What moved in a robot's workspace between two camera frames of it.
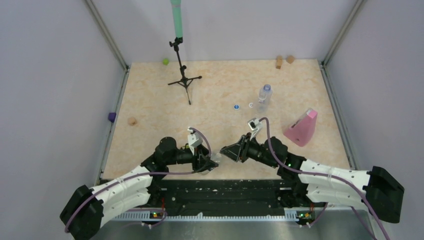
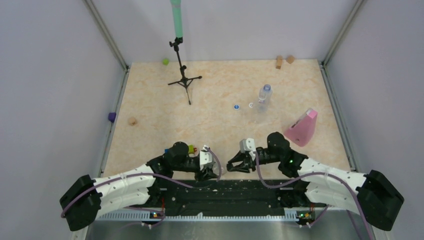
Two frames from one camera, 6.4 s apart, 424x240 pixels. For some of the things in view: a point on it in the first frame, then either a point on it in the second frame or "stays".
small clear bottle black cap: [216, 157] -> [216, 169]
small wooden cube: [290, 59] stays
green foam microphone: [176, 10] stays
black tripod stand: [184, 81] stays
